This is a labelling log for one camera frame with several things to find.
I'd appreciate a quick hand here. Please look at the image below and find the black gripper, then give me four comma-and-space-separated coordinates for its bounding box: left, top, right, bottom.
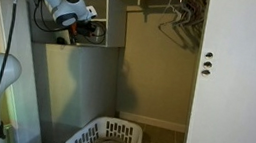
68, 18, 99, 40

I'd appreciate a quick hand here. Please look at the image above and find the white open shelf unit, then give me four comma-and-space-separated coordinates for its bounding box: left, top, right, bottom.
25, 0, 132, 56

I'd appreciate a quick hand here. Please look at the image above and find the box with barcode label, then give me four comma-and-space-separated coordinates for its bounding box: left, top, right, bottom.
60, 29, 76, 47

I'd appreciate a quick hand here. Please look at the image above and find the grey tall cabinet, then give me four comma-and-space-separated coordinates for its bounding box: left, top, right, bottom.
17, 35, 126, 143

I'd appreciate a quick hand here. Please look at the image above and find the white clothes hanger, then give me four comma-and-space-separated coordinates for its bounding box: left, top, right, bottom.
160, 0, 188, 22

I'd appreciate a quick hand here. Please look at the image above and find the grey clothes hanger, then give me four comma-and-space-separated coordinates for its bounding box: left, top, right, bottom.
179, 0, 209, 45
155, 4, 195, 52
170, 1, 207, 52

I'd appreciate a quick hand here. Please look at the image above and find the white narrow door panel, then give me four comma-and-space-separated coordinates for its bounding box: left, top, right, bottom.
0, 0, 64, 143

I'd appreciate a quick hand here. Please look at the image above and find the white baseboard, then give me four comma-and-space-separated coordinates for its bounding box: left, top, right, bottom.
116, 110, 189, 135

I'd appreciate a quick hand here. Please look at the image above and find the white plastic laundry basket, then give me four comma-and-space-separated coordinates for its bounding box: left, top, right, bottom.
56, 109, 146, 143

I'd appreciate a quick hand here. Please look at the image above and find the white wide closet door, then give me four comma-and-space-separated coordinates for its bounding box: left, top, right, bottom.
184, 0, 256, 143

